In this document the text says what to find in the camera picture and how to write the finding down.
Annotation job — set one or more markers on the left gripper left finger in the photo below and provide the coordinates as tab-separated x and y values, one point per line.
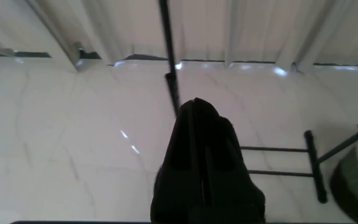
175	186

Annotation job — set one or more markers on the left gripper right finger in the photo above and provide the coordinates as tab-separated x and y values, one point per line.
231	193

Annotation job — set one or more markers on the black garment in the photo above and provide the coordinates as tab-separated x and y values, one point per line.
208	109

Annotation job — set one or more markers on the black clothes rack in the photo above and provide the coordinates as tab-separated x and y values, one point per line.
167	37

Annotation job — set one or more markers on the white curtain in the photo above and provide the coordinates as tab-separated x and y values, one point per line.
259	28

